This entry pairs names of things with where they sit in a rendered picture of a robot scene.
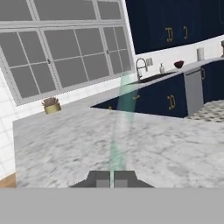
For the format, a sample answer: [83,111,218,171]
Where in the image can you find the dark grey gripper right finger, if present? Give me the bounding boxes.
[113,170,155,189]

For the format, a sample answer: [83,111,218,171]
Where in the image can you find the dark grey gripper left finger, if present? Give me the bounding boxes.
[69,170,112,189]

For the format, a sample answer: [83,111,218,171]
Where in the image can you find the potted plant in yellow pot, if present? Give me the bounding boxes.
[41,95,62,116]

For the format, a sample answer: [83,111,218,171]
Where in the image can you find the dark sink basin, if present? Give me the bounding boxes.
[127,72,178,86]

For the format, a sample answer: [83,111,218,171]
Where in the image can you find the stainless steel dishwasher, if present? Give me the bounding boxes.
[183,68,205,116]

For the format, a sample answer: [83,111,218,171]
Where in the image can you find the silver sink tap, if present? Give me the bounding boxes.
[135,57,149,82]

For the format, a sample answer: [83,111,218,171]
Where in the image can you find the white soap dispenser bottle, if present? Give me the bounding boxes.
[158,62,166,75]

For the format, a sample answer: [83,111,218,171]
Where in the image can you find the dark red bowl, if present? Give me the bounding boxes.
[173,59,186,70]

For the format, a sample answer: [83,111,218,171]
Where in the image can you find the large grey paned window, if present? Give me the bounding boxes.
[0,0,137,107]

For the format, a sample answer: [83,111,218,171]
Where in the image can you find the navy base cupboards gold handles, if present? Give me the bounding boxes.
[90,59,224,119]

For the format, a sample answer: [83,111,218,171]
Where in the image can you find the navy wall cupboards gold handles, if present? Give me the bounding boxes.
[125,0,224,55]

